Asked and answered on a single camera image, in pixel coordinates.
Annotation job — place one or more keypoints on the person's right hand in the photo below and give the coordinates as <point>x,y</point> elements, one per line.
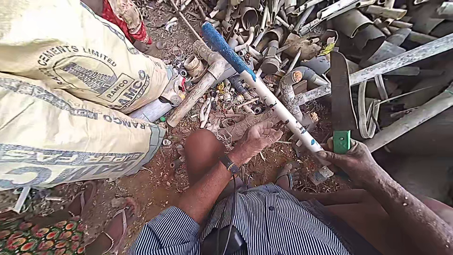
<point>357,163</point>

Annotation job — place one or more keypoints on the person's left hand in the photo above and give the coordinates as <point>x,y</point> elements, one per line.
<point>252,142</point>

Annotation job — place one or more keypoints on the person's right thumb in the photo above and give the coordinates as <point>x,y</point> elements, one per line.
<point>330,155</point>

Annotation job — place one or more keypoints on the person's right fingers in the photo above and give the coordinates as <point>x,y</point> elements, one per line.
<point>330,144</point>

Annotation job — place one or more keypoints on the person's left fingers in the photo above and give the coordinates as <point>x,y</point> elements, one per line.
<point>265,131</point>

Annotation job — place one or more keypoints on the white pipe with blue end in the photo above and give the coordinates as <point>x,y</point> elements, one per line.
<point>279,106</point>

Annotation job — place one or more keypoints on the speckled pipe elbow, orange end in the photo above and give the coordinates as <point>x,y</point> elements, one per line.
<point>288,90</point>

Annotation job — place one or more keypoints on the person's right forearm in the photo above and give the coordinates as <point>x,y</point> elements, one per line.
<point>407,209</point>

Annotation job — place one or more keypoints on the person's left forearm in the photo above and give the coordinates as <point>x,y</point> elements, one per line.
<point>205,191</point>

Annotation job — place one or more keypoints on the bent grey plastic strip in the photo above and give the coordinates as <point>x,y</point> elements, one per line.
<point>362,109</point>

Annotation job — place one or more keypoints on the pile of small pipe fittings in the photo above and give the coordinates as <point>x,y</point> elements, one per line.
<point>226,94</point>

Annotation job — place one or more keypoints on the person's legs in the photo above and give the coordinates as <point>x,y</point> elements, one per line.
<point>201,155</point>

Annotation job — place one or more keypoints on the brown pipe with tee joint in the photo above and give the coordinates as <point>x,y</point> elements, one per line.
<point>198,90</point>

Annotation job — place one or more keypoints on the long dull grey pipe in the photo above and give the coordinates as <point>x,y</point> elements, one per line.
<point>407,124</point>

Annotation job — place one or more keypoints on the person's body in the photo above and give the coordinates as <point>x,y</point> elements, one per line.
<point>276,223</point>

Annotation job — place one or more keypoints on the yellow leaf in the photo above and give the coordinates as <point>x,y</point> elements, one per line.
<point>327,48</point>

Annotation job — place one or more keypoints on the beige threaded pipe socket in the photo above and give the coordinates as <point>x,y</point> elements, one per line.
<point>193,66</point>

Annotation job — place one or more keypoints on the pile of scrap pipes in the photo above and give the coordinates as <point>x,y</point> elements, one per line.
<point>300,39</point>

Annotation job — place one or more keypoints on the long whitish speckled pipe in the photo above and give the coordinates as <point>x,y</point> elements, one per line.
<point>400,62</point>

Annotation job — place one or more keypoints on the smooth grey wide pipe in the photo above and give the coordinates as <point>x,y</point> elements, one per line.
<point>152,110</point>

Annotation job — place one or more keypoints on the black box device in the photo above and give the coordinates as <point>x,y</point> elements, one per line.
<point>224,241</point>

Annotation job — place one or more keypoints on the cream printed sack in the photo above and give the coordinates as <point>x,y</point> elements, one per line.
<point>70,141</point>
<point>92,56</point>

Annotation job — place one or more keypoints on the short thin white tube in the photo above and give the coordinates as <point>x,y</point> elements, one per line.
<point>22,199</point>

